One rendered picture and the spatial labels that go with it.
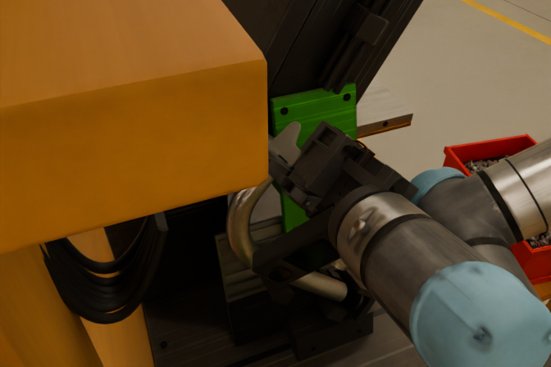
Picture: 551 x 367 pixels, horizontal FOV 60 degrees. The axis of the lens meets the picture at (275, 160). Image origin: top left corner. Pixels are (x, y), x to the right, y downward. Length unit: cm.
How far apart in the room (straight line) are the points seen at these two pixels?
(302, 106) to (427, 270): 33
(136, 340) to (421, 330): 59
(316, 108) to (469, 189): 22
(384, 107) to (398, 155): 174
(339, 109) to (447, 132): 222
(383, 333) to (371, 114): 35
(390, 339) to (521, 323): 51
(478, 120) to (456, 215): 253
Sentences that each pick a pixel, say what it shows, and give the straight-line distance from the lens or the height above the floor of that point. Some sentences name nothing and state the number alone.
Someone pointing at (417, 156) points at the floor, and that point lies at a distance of 259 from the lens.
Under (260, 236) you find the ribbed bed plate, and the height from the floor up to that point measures 107.
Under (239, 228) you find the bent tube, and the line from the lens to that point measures 59.
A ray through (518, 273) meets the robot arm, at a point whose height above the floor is 127.
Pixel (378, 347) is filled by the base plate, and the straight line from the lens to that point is 80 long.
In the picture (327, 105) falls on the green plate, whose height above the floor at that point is 125.
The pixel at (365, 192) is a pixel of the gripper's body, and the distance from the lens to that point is 40.
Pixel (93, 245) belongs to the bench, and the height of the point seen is 88.
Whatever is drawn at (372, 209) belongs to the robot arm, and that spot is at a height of 132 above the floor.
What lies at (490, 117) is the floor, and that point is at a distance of 304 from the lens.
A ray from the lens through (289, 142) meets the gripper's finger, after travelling 52.
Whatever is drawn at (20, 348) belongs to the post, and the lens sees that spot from 33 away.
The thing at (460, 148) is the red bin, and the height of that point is 91.
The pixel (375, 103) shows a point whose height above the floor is 113.
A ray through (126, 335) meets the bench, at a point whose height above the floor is 88.
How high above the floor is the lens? 159
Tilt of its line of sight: 40 degrees down
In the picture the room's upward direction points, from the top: straight up
